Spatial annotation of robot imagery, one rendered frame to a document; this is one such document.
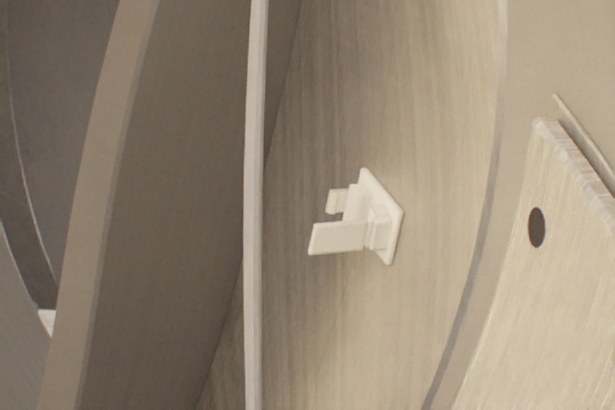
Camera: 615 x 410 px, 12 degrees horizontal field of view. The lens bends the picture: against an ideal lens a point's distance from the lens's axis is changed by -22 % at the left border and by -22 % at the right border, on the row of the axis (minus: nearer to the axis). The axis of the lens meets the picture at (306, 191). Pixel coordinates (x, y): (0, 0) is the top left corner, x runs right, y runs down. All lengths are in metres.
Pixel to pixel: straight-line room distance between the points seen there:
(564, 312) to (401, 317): 0.11
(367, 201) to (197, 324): 0.10
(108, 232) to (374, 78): 0.09
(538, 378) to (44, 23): 1.05
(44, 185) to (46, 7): 0.12
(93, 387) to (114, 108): 0.10
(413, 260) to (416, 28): 0.06
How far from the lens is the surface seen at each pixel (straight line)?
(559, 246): 0.84
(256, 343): 0.95
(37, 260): 1.69
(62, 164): 1.83
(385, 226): 0.93
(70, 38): 1.87
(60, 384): 1.05
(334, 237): 0.93
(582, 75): 0.84
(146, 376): 1.03
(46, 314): 1.65
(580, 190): 0.82
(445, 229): 0.91
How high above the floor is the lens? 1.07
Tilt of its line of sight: 6 degrees down
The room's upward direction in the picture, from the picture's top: 1 degrees counter-clockwise
